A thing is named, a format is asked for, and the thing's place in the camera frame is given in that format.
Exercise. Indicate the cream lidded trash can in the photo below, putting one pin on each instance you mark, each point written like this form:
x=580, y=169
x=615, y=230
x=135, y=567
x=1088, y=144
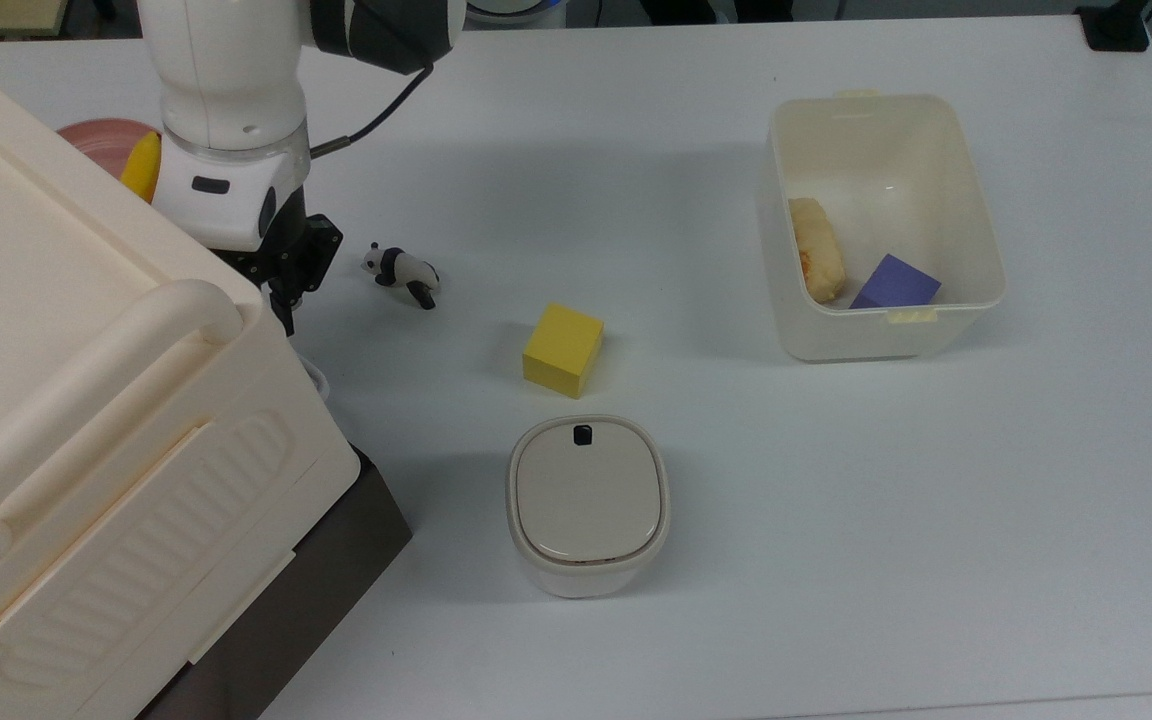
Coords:
x=586, y=500

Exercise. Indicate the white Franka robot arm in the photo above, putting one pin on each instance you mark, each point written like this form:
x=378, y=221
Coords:
x=226, y=70

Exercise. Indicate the yellow foam cube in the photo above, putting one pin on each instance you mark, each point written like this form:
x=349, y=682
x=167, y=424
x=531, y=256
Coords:
x=561, y=345

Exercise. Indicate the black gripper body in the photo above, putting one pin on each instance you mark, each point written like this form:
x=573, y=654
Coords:
x=288, y=245

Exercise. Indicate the toy bread piece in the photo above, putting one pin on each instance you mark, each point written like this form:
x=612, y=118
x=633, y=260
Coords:
x=818, y=250

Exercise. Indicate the black pole stand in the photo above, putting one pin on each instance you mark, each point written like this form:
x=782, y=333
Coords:
x=1116, y=30

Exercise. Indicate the purple foam cube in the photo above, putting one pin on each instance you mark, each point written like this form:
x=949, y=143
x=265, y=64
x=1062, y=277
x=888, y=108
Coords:
x=894, y=285

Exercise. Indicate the pink plate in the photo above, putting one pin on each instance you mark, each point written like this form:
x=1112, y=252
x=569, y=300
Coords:
x=101, y=140

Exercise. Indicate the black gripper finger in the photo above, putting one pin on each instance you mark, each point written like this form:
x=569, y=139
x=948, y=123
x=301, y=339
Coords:
x=285, y=312
x=324, y=250

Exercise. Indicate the panda toy figurine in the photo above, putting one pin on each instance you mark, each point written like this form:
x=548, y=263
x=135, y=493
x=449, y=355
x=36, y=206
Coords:
x=401, y=268

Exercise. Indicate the white plastic bin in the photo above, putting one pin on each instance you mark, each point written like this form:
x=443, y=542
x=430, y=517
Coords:
x=886, y=180

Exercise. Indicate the cream plastic storage box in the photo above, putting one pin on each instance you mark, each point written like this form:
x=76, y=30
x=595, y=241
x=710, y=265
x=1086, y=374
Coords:
x=86, y=350

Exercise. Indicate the yellow toy banana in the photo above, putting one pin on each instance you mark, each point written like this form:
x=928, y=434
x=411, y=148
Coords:
x=143, y=165

